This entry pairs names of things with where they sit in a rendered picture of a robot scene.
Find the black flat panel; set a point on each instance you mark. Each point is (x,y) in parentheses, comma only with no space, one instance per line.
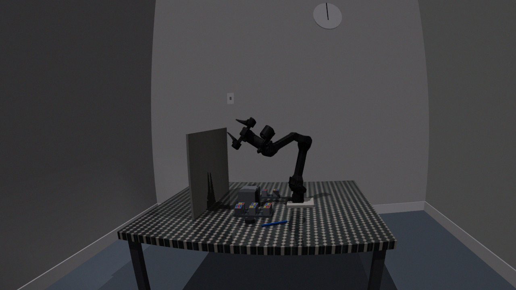
(208,173)

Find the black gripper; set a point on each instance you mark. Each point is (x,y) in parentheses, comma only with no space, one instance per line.
(249,123)

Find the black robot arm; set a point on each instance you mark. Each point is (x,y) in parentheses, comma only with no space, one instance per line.
(267,148)

